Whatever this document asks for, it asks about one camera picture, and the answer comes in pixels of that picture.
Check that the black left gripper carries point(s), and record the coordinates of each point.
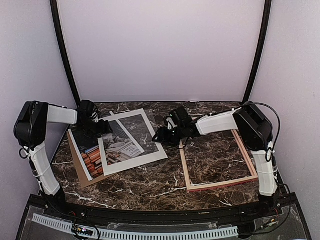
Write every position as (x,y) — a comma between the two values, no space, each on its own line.
(104,129)

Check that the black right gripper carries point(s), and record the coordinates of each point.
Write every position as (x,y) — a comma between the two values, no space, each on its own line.
(162,136)

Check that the clear acrylic sheet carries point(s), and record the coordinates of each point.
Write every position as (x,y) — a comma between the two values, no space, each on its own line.
(151,117)

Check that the white photo mat board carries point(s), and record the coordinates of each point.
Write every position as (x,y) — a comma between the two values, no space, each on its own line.
(153,152)

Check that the pink wooden picture frame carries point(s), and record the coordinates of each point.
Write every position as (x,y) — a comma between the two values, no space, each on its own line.
(228,183)

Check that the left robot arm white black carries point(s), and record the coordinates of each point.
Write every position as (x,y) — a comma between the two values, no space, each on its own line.
(30,130)

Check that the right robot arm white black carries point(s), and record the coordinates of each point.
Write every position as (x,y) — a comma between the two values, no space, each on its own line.
(255,129)

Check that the cat and books photo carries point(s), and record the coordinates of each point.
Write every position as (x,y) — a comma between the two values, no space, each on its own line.
(87,155)

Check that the brown cardboard backing board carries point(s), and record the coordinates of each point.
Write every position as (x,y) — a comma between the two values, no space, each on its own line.
(81,173)

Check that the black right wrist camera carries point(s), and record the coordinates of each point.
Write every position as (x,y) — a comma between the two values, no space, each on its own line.
(177,118)

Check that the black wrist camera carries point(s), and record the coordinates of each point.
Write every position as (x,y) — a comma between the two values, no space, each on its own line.
(177,118)
(88,109)

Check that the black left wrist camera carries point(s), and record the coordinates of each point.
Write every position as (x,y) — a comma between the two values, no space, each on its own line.
(88,109)

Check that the white slotted cable duct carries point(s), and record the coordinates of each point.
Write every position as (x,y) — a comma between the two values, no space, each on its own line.
(108,234)

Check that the black front table rail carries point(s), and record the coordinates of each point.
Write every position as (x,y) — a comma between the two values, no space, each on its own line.
(239,214)

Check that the black left corner post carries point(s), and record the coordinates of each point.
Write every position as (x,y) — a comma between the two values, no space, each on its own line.
(63,51)

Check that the black corner post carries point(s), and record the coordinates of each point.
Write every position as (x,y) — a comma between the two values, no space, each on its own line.
(259,50)
(63,51)

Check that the black right corner post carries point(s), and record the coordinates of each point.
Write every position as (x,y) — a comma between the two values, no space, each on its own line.
(259,50)

